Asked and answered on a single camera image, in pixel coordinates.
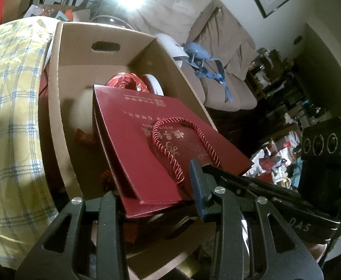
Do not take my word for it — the red plastic twine ball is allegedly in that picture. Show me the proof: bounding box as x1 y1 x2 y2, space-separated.
105 72 149 94

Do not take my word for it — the clear plastic packet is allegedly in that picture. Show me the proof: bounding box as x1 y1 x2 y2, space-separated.
25 4 54 18

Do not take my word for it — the beige sofa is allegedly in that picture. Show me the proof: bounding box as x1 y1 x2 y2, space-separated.
124 0 259 111

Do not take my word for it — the dark wooden shelf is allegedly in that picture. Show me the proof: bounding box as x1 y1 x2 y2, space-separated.
246 48 294 100

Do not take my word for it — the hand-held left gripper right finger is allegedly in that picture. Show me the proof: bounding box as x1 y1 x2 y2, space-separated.
189 158 324 280

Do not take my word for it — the white dome device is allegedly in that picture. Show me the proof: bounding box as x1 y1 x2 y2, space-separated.
155 33 190 67

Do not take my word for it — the dark red paper gift bag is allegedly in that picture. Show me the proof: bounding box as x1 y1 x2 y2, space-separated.
93 84 254 219

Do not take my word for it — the red lint brush white frame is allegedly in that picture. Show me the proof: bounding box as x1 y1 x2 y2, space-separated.
143 74 163 97

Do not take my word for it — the cluttered white table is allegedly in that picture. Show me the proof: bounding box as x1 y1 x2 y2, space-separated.
251 122 304 187

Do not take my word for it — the cardboard box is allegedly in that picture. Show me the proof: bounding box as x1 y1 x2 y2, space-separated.
38 21 219 280

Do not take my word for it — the yellow plaid tablecloth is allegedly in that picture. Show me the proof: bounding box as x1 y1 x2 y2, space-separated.
0 17 60 270

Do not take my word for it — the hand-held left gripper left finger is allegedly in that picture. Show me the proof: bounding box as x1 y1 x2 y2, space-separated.
14 191 130 280

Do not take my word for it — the dark round side table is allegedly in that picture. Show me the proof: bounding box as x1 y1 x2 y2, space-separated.
90 14 130 30

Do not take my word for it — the blue strap harness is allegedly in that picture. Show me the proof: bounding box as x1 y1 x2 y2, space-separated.
184 42 235 103

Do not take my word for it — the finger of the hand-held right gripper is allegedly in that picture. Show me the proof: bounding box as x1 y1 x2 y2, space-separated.
202 165 299 207

